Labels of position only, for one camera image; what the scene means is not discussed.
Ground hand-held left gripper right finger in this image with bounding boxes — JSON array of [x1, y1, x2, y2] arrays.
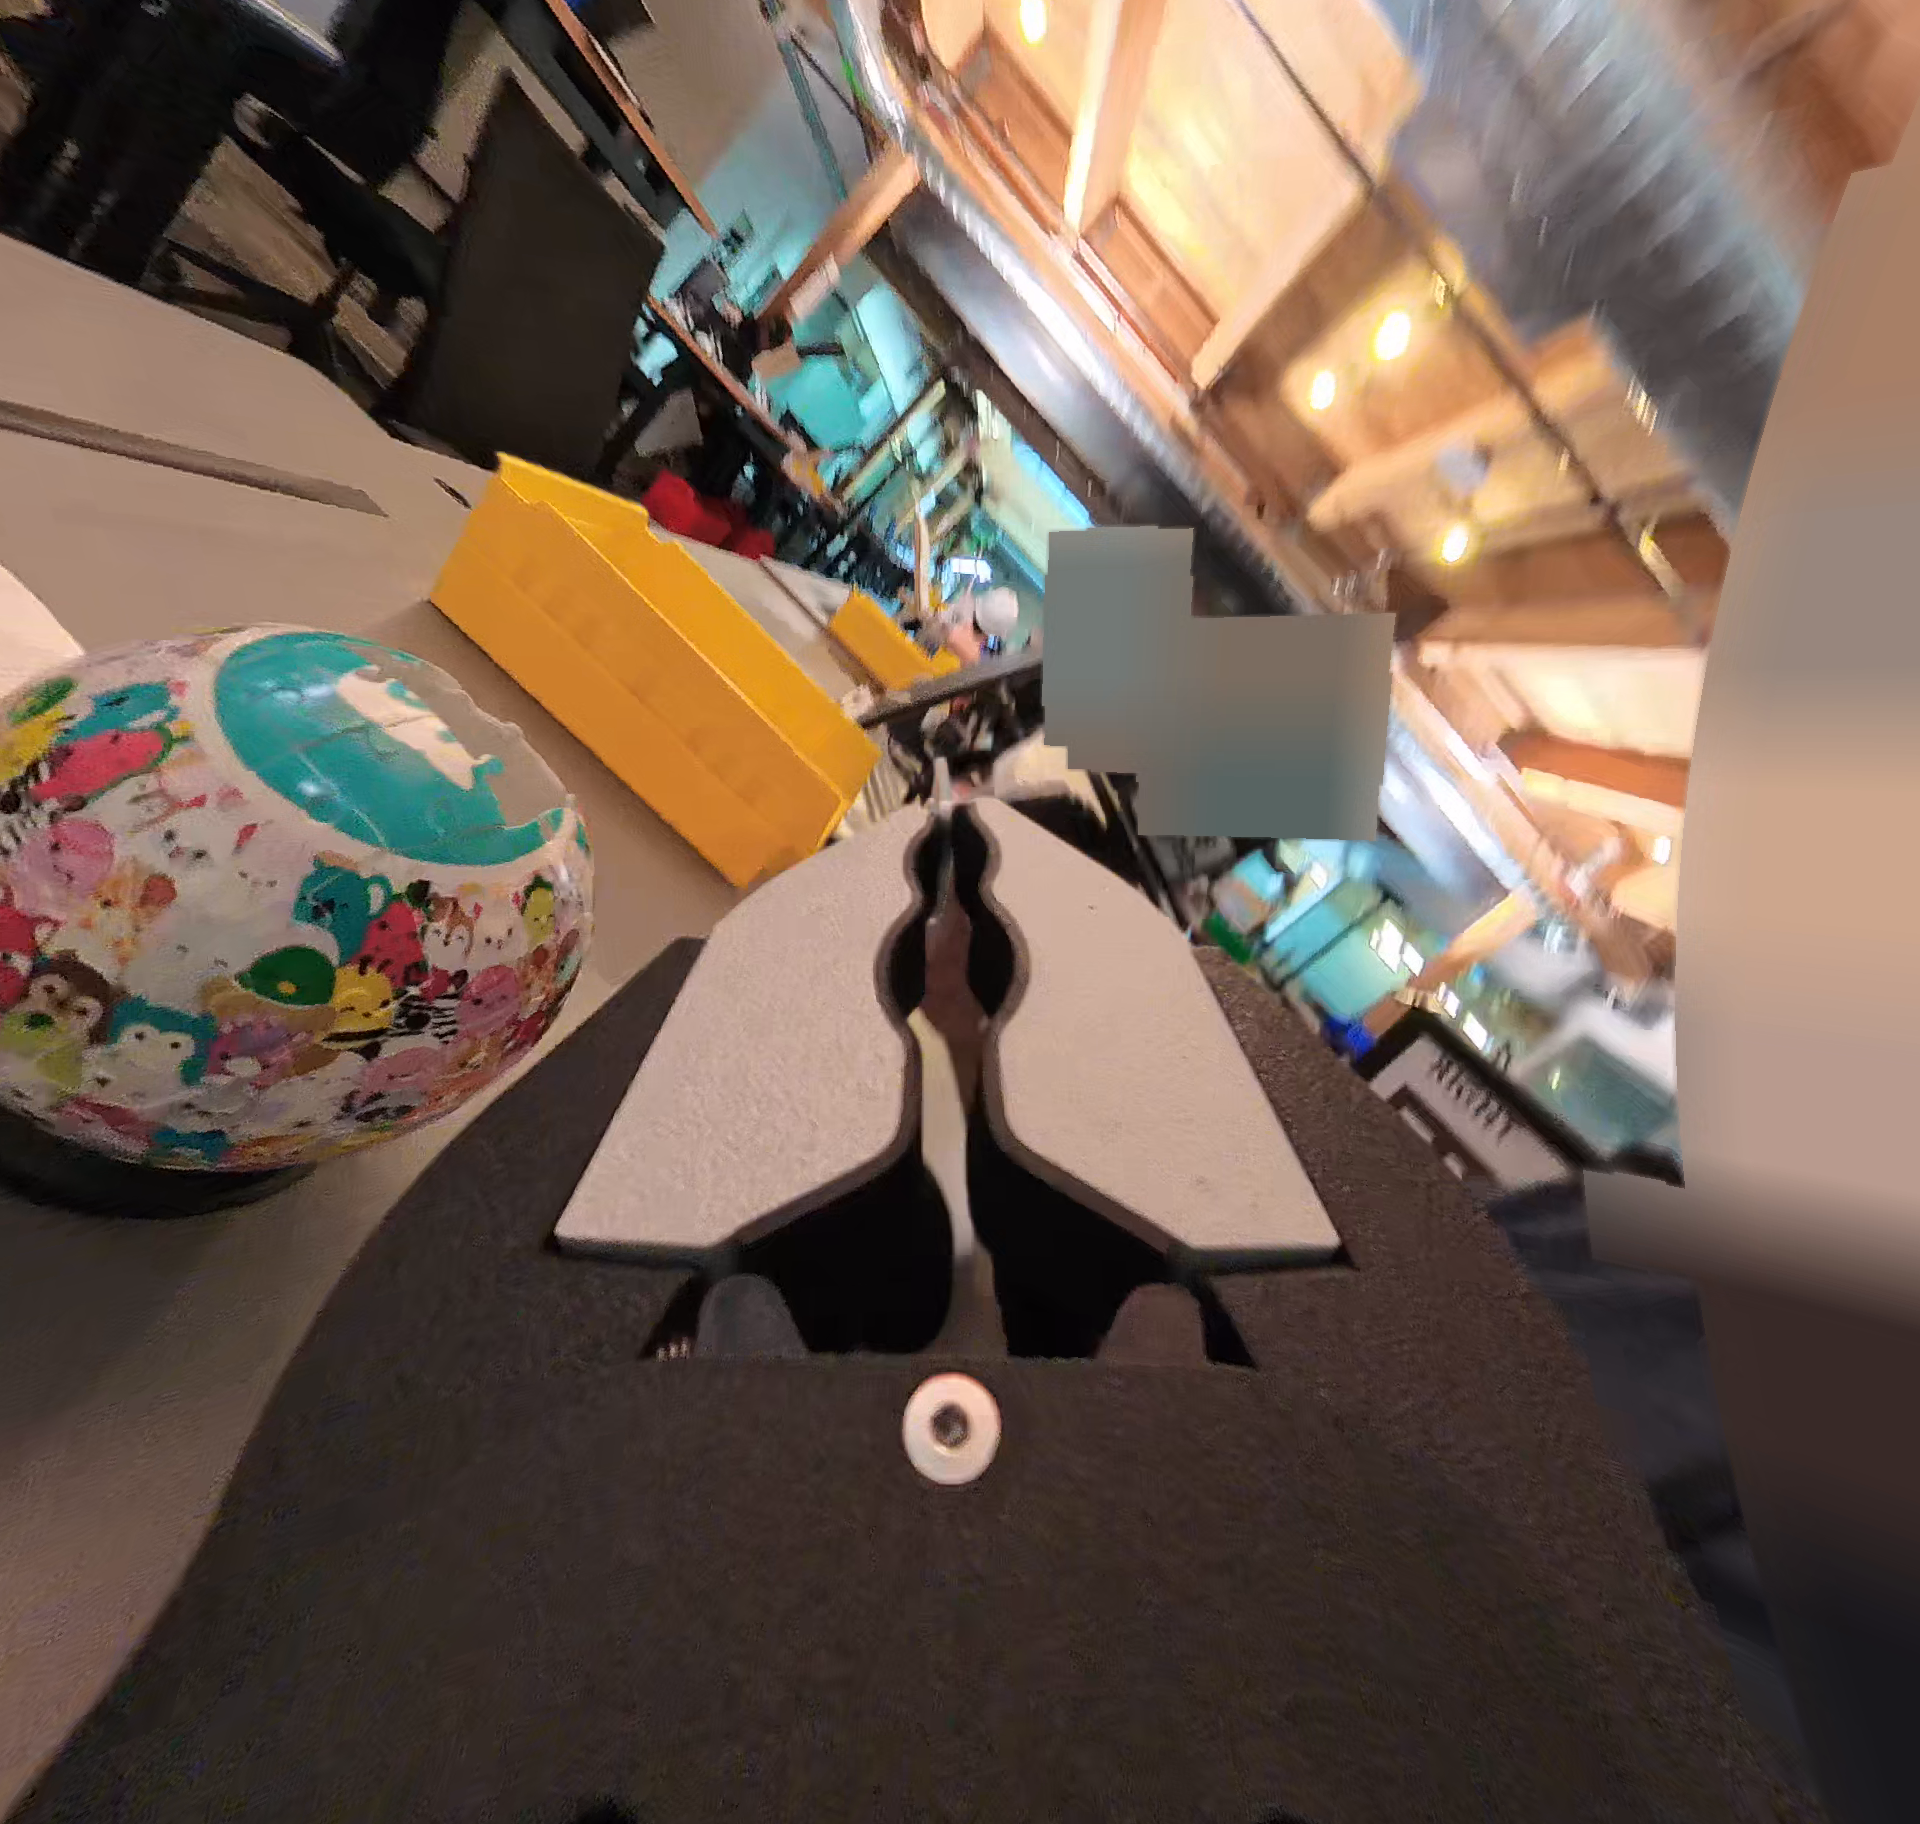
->
[[955, 798, 1342, 1276]]

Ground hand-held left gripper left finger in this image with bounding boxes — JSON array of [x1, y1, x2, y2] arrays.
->
[[552, 808, 947, 1257]]

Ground colourful puzzle ball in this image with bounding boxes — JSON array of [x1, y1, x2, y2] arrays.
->
[[0, 623, 595, 1173]]

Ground black ball stand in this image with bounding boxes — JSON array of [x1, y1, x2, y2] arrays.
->
[[0, 1111, 319, 1222]]

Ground yellow plastic bin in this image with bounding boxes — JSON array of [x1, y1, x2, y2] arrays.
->
[[430, 453, 881, 890]]

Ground small yellow bin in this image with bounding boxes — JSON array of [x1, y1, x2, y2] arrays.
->
[[829, 589, 962, 690]]

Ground red object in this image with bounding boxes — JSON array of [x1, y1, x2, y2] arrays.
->
[[645, 470, 779, 562]]

